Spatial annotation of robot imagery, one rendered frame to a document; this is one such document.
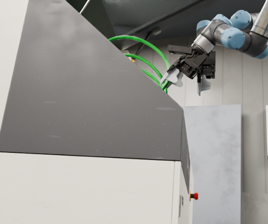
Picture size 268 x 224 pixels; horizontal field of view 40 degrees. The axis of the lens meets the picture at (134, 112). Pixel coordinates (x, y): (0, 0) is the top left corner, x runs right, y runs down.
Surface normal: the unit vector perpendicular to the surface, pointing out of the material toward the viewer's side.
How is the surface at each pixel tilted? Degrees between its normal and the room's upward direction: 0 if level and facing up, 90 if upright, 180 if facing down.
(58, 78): 90
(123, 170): 90
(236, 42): 132
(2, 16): 90
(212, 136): 82
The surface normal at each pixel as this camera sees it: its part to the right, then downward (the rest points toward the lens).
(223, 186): -0.31, -0.47
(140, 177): -0.17, -0.35
